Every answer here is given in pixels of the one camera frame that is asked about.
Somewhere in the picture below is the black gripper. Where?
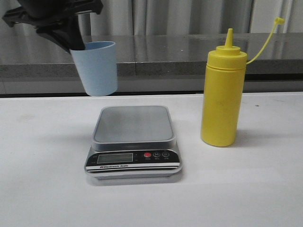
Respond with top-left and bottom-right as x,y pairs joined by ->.
2,0 -> 103,52

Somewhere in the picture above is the light blue plastic cup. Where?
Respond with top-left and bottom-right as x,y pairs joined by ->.
71,41 -> 118,96

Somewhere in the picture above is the yellow squeeze bottle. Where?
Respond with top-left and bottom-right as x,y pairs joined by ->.
201,17 -> 285,147

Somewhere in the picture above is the silver electronic kitchen scale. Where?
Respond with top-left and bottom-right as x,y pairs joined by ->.
84,105 -> 183,180

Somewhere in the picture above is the grey pleated curtain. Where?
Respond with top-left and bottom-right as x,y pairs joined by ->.
0,0 -> 303,37

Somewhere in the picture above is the grey stone counter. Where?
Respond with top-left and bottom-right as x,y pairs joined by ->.
0,33 -> 303,96

